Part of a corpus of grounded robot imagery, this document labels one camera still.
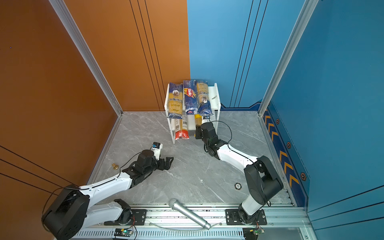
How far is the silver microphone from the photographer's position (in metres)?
0.71

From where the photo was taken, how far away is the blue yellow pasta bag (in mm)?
724

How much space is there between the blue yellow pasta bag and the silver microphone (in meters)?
0.45
